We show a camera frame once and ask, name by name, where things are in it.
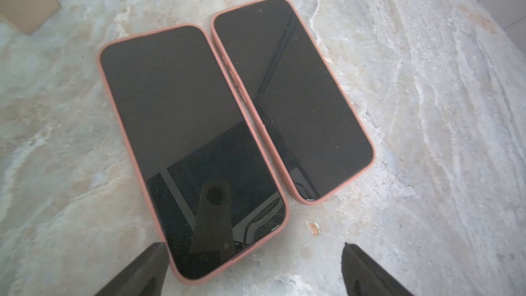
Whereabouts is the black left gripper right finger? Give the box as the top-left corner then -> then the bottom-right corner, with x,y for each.
341,243 -> 413,296

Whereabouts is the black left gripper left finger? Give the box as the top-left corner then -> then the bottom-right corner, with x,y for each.
96,242 -> 169,296

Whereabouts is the pink case phone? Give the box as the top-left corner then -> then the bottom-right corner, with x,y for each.
98,24 -> 289,285
211,0 -> 375,205

